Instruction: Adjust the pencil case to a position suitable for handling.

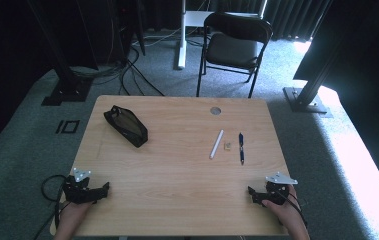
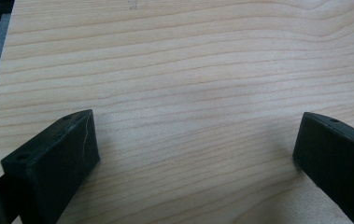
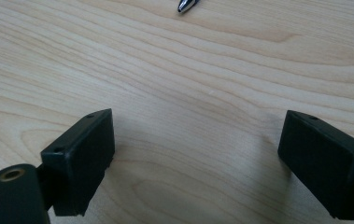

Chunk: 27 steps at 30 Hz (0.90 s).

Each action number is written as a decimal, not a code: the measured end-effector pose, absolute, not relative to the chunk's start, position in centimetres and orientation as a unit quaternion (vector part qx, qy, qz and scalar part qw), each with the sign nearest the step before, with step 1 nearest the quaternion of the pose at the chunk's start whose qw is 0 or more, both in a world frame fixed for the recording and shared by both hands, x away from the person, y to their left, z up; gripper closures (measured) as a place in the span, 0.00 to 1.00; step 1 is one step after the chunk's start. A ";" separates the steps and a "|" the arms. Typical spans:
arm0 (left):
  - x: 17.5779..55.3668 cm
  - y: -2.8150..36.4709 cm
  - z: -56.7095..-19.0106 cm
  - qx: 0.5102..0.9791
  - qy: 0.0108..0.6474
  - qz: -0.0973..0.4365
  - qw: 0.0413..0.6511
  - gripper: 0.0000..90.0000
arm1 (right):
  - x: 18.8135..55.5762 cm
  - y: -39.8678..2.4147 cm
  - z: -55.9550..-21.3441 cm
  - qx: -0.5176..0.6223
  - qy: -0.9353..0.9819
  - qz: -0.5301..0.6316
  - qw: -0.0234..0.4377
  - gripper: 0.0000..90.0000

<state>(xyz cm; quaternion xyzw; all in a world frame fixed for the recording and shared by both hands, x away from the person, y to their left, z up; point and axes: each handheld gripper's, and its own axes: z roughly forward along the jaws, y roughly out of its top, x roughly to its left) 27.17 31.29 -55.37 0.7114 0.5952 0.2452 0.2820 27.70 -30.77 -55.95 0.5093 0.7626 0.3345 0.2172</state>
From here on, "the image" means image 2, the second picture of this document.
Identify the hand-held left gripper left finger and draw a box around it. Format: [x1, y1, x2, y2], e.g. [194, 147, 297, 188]
[0, 108, 101, 224]

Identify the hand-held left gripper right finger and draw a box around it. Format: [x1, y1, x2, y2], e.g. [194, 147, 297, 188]
[291, 111, 354, 224]

